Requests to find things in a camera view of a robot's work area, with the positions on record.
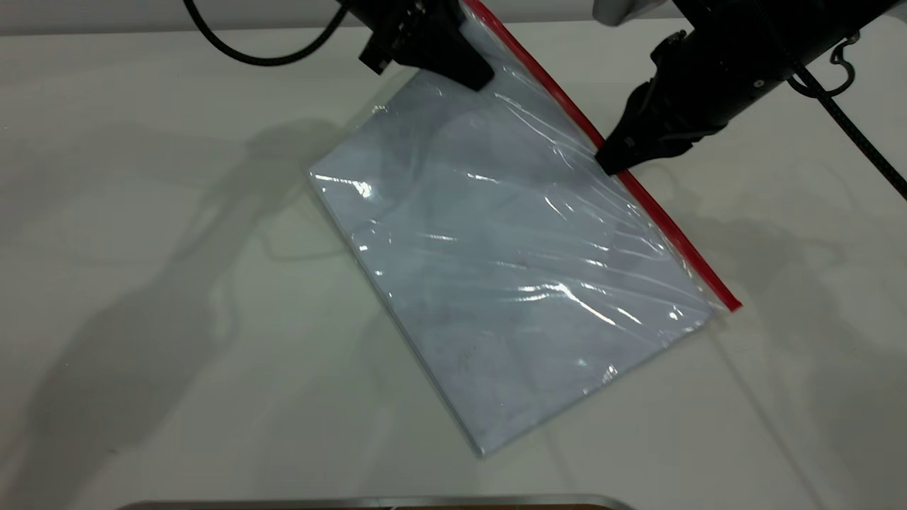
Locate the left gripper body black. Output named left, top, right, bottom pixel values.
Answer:
left=339, top=0, right=466, bottom=76

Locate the metal frame edge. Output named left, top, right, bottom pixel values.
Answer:
left=117, top=494, right=635, bottom=510

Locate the thick black smooth cable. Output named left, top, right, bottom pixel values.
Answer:
left=183, top=0, right=351, bottom=68

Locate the clear plastic red-zipper bag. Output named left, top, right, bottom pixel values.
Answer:
left=308, top=0, right=743, bottom=458

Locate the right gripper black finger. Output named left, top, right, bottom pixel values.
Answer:
left=595, top=126, right=727, bottom=176
left=613, top=79, right=711, bottom=144

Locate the thin black wire loop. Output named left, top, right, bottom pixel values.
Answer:
left=826, top=31, right=862, bottom=98

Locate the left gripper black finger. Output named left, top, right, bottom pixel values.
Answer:
left=415, top=25, right=495, bottom=92

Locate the black braided cable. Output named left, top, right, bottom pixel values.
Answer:
left=788, top=64, right=907, bottom=200

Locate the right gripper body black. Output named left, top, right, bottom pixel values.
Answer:
left=650, top=21, right=801, bottom=135

